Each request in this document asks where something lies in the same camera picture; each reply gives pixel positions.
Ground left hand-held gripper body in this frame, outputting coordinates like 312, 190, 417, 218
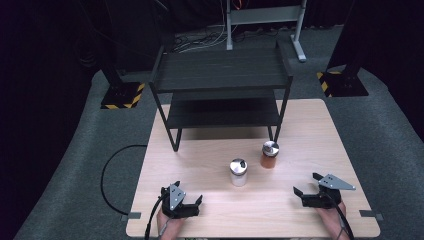
160, 184, 201, 220

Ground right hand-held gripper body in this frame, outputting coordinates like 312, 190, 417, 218
301, 173, 357, 209

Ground orange spice jar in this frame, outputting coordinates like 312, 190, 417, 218
259, 140, 280, 170

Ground white powder jar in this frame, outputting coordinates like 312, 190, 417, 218
229, 158, 249, 188

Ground black two-tier shelf rack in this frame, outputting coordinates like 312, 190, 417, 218
148, 39, 294, 153

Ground person's right hand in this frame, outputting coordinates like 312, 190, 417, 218
316, 201, 349, 240

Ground person's left hand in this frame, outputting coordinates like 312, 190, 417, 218
156, 209, 186, 239

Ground black striped stand base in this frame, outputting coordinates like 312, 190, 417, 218
100, 81, 146, 110
316, 69, 369, 98

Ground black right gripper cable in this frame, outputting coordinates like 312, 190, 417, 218
328, 192, 355, 240

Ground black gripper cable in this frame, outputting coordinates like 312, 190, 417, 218
144, 194, 168, 240
328, 192, 355, 240

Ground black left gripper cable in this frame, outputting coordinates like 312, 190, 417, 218
144, 194, 168, 240

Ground black floor cable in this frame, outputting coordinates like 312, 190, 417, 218
100, 144, 148, 216

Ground bundle of floor cables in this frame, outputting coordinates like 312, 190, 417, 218
173, 23, 234, 54

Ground desk with grey metal frame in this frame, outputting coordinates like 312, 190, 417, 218
225, 0, 308, 63

